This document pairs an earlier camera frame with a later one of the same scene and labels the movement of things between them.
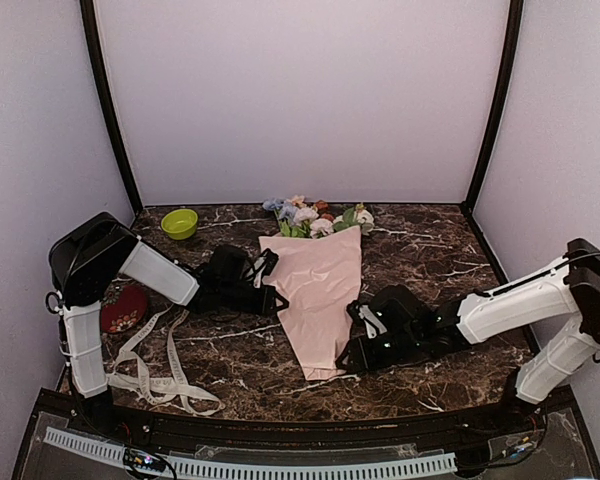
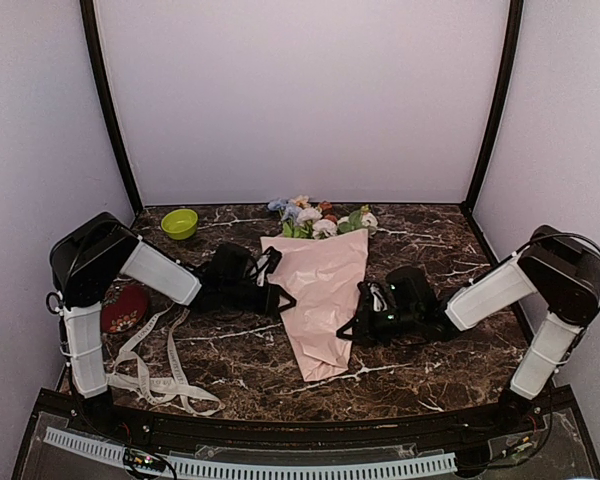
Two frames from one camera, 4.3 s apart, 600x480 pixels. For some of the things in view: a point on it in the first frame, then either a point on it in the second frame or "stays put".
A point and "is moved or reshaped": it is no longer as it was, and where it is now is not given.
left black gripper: [264, 304] stays put
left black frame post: [106, 105] stays put
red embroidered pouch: [123, 308] stays put
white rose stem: [302, 218] is moved or reshaped
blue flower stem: [274, 204] is moved or reshaped
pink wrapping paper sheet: [318, 279] stays put
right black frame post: [510, 54] stays put
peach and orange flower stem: [300, 202] is moved or reshaped
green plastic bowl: [180, 224] stays put
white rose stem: [365, 218] is moved or reshaped
